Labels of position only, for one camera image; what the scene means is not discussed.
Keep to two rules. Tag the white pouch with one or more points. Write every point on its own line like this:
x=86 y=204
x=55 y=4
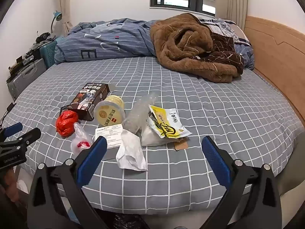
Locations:
x=150 y=137

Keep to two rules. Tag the teal suitcase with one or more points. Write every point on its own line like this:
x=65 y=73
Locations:
x=48 y=52

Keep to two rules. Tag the white crumpled paper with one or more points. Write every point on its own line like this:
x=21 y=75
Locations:
x=129 y=152

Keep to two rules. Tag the brown fleece blanket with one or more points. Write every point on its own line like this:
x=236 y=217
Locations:
x=181 y=47

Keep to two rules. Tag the teal desk lamp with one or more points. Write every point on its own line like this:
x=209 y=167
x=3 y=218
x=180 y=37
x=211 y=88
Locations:
x=58 y=16

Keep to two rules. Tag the brown cardboard tag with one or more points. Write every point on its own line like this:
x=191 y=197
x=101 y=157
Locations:
x=181 y=145

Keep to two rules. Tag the bubble wrap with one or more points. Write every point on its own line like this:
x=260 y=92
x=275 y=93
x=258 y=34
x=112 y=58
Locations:
x=138 y=116

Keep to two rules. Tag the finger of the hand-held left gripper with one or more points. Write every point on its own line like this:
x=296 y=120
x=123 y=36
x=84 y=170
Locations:
x=31 y=134
x=13 y=127

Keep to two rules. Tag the yellow snack packet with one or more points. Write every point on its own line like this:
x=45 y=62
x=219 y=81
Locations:
x=166 y=124

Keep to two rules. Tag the clear plastic bag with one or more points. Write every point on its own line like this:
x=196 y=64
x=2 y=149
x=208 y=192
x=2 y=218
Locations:
x=79 y=136

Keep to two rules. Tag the grey suitcase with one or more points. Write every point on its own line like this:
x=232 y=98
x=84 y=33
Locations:
x=26 y=76

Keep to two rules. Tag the white paper label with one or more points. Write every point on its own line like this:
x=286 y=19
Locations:
x=112 y=136

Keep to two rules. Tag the bed with grey checked sheet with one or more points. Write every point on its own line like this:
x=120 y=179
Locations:
x=190 y=100

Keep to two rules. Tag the dark clutter pile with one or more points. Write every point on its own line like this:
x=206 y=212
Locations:
x=43 y=37

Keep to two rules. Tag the yellow lidded plastic container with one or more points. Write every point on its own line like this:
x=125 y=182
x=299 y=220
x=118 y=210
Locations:
x=109 y=112

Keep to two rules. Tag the red plastic bag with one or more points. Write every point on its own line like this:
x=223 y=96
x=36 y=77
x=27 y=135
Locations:
x=66 y=124

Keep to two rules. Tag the brown cookie box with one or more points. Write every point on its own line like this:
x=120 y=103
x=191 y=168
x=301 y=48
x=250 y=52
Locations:
x=88 y=97

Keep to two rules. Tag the wooden headboard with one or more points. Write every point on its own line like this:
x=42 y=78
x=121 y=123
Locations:
x=274 y=52

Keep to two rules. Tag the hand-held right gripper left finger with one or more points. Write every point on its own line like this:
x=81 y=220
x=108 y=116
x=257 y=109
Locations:
x=93 y=153

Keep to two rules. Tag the white navy patterned pillow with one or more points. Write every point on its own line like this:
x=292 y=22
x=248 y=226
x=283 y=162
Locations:
x=224 y=28

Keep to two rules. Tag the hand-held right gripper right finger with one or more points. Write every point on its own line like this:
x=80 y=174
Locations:
x=215 y=157

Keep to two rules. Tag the beige curtain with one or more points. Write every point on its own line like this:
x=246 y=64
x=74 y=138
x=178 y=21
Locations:
x=65 y=4
x=236 y=2

